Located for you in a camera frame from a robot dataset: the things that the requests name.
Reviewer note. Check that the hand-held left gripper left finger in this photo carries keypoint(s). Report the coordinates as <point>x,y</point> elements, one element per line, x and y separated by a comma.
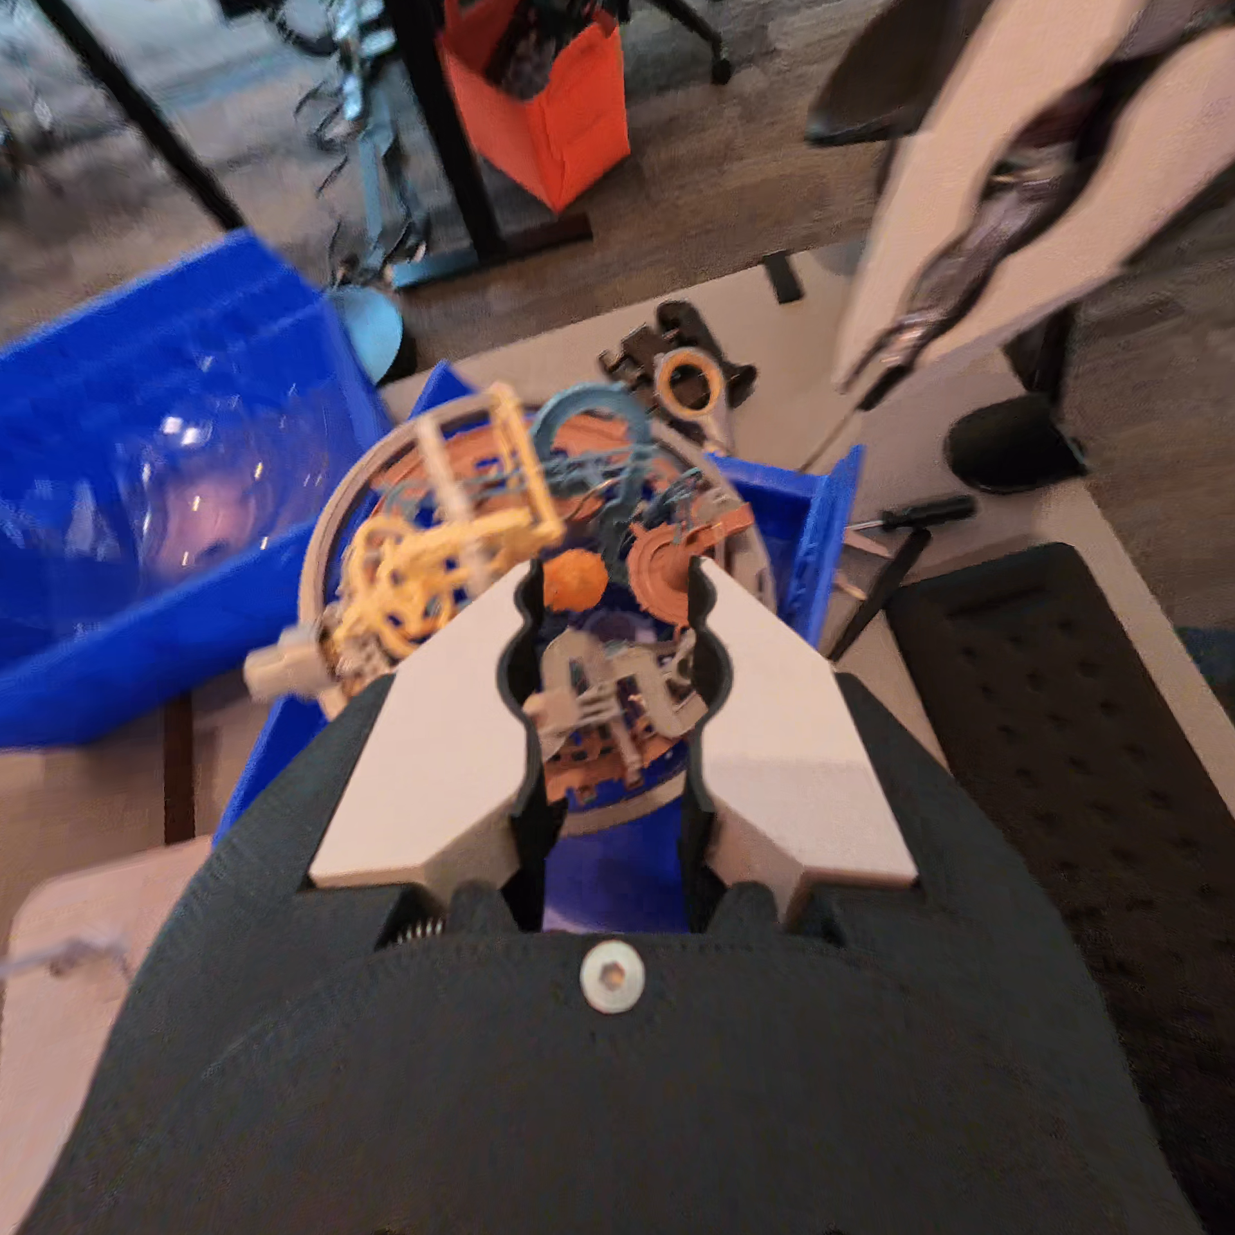
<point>434,771</point>

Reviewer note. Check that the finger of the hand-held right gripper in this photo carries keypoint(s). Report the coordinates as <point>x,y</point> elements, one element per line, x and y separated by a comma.
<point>946,144</point>
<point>1158,144</point>

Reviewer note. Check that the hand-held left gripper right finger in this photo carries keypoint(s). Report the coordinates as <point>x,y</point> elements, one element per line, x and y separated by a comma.
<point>800,771</point>

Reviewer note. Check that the colourful plastic maze ball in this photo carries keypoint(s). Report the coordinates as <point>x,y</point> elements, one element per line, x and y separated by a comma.
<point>425,558</point>

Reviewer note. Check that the blue plastic bin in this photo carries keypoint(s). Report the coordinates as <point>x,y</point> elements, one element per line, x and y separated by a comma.
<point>96,655</point>
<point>821,539</point>

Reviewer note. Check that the black tweezers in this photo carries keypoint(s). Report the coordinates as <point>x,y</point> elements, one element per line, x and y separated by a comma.
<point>889,588</point>

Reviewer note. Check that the black perforated mat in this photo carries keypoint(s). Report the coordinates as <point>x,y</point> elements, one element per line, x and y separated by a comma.
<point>1081,771</point>

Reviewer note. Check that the black office chair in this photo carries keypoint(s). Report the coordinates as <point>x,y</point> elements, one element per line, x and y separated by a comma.
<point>1014,444</point>

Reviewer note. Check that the clear plastic dome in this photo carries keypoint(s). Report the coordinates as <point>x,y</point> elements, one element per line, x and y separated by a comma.
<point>212,482</point>

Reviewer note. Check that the white metal stand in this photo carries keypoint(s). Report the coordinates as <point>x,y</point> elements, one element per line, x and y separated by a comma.
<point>58,1013</point>

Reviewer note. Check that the black pole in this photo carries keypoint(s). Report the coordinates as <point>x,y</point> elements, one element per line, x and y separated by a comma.
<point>145,116</point>

